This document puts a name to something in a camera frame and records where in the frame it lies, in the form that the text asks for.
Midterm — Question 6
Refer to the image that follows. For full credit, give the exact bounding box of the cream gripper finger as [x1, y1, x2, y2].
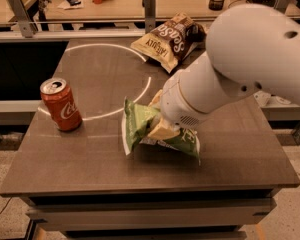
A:
[148, 89, 162, 109]
[147, 117, 180, 140]

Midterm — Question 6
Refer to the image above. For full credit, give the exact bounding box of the green jalapeno chip bag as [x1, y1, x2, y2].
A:
[121, 99, 200, 160]

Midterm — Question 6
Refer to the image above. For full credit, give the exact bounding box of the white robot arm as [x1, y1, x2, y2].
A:
[159, 4, 300, 131]

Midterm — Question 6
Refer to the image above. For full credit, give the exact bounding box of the brown and cream chip bag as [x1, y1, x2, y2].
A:
[131, 13, 206, 73]

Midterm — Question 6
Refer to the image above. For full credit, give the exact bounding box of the red Coca-Cola can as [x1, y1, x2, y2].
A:
[40, 77, 82, 132]

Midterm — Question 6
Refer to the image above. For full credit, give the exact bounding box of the black mesh pen cup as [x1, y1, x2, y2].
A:
[208, 0, 225, 11]

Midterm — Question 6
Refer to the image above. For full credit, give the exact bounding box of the grey table base frame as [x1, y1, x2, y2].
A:
[27, 189, 276, 238]

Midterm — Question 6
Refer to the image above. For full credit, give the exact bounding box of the middle metal bracket post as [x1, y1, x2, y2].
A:
[143, 0, 156, 33]

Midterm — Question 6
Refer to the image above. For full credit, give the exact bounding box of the black cable on desk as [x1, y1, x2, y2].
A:
[227, 0, 249, 10]

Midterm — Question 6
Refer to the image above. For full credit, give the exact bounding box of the left metal bracket post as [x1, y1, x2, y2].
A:
[8, 0, 37, 38]

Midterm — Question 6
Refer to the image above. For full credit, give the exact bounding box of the black cable on floor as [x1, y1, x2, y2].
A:
[0, 197, 13, 224]

